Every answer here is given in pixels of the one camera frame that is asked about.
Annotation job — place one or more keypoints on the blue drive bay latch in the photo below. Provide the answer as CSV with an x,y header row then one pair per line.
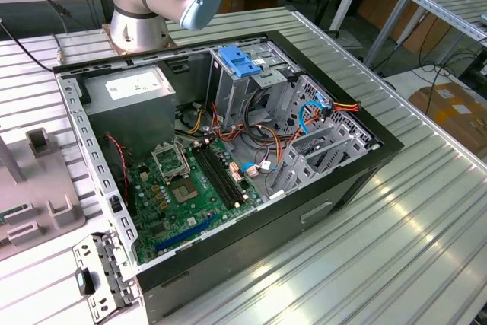
x,y
237,62

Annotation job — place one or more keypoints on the grey optical drive cage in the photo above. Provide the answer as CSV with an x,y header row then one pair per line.
x,y
228,100

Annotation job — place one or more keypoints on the green motherboard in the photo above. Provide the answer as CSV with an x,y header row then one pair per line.
x,y
182,218

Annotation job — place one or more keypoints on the CPU socket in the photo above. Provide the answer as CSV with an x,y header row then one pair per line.
x,y
184,191

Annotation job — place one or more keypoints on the black RAM slot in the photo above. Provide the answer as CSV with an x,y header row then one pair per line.
x,y
209,173
214,173
220,173
225,173

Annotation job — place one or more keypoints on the metal slat side table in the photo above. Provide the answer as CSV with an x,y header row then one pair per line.
x,y
437,1

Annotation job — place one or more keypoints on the grey parts rack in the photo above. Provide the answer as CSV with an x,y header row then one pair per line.
x,y
42,173

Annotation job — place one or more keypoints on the green RAM stick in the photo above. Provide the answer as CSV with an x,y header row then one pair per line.
x,y
13,211

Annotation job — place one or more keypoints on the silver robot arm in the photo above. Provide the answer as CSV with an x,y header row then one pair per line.
x,y
129,24

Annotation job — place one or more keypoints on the black open PC case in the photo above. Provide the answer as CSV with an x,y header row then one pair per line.
x,y
266,233

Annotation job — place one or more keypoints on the cardboard box with labels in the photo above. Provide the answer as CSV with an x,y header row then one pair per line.
x,y
449,112

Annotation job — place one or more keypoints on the black case fan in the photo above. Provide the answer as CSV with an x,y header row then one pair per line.
x,y
114,173

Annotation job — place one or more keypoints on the grey power supply unit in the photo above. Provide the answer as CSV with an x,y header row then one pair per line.
x,y
129,119

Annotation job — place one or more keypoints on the large brown box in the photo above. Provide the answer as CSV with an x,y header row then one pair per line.
x,y
380,5

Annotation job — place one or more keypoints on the black blue latch tab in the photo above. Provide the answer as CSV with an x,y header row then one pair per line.
x,y
85,283

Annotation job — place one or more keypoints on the blue expansion slot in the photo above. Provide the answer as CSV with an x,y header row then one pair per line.
x,y
186,234

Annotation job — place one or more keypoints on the grey metal disk bay cage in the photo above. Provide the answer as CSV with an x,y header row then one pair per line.
x,y
300,167

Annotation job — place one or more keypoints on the grey expansion bracket plate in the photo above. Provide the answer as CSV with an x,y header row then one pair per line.
x,y
88,250

